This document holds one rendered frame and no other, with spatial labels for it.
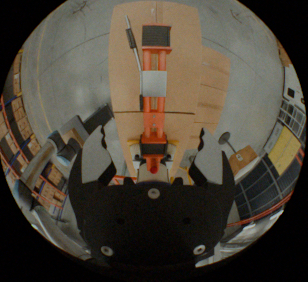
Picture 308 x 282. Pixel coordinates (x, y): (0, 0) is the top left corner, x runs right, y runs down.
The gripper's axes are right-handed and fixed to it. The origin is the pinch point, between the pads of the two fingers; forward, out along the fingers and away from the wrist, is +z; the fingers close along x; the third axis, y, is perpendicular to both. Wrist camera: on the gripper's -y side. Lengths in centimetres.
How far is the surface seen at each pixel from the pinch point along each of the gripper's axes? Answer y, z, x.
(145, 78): -5.6, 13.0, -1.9
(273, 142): 126, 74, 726
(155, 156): 20.7, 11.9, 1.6
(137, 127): 17.3, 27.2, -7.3
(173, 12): -42, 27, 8
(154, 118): 5.6, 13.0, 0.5
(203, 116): 27, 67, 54
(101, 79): -10, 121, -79
